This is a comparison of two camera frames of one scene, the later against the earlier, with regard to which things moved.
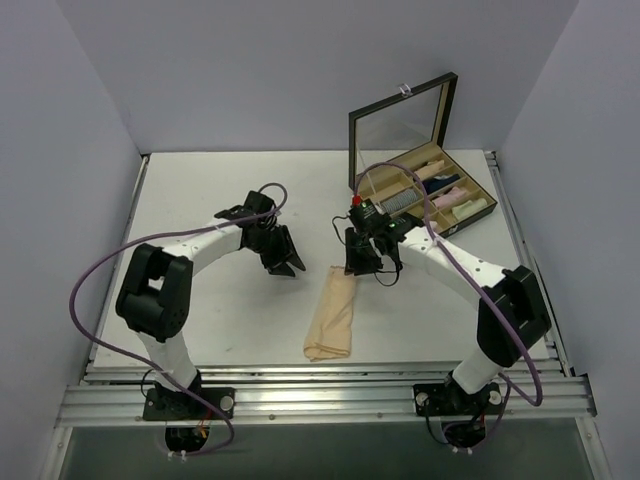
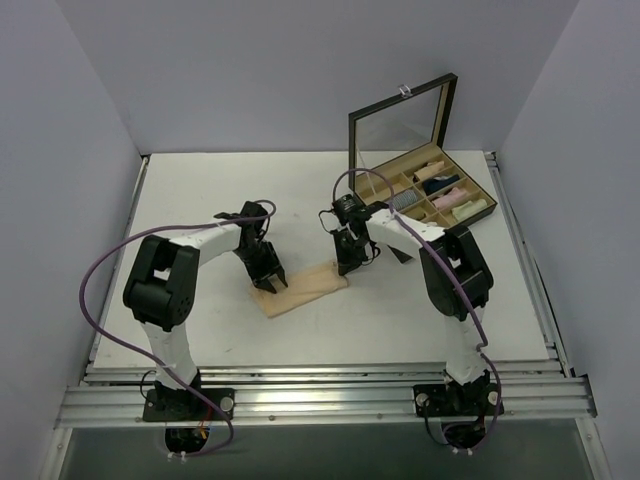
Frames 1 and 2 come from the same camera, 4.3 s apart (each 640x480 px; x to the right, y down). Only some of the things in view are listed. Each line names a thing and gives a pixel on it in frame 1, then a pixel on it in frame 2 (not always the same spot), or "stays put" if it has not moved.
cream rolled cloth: x=468 y=208 stays put
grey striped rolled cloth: x=401 y=199 stays put
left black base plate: x=168 y=405 stays put
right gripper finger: x=375 y=263 → x=352 y=262
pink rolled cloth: x=455 y=194 stays put
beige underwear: x=329 y=336 → x=302 y=288
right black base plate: x=448 y=399 stays put
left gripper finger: x=295 y=260 → x=281 y=274
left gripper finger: x=282 y=269 → x=266 y=285
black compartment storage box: x=400 y=159 stays put
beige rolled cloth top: x=430 y=168 stays put
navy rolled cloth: x=439 y=181 stays put
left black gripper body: x=275 y=247 → x=265 y=265
